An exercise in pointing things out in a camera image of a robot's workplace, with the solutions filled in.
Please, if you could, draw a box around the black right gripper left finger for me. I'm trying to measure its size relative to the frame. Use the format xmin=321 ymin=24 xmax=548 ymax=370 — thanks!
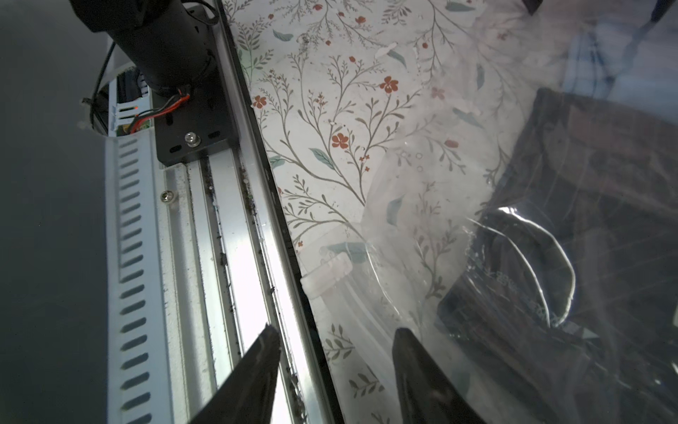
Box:
xmin=192 ymin=325 xmax=281 ymax=424

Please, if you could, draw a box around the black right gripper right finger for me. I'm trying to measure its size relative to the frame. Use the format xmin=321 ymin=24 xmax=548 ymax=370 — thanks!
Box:
xmin=392 ymin=328 xmax=484 ymax=424

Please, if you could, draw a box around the dark grey striped shirt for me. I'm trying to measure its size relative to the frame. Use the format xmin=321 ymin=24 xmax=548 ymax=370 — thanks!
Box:
xmin=438 ymin=88 xmax=677 ymax=423

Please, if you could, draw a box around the clear plastic vacuum bag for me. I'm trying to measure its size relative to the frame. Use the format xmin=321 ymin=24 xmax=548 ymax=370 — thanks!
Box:
xmin=302 ymin=1 xmax=677 ymax=423

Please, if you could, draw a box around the light blue shirt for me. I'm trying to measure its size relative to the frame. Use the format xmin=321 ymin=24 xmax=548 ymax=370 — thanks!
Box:
xmin=561 ymin=20 xmax=677 ymax=122

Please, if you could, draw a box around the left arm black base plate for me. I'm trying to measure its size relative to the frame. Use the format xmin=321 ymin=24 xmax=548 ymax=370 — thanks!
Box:
xmin=153 ymin=72 xmax=239 ymax=166

